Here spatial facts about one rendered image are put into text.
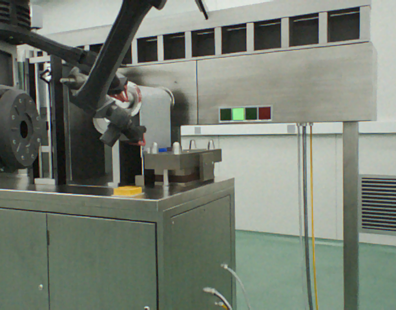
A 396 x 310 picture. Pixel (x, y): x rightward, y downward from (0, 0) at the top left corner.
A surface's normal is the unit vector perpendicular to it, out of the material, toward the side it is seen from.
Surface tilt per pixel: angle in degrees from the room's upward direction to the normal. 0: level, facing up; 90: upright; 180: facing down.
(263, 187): 90
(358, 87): 90
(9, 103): 65
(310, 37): 90
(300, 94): 90
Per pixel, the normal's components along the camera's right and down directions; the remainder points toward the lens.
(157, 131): 0.88, 0.00
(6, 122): 0.67, -0.13
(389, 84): -0.47, 0.06
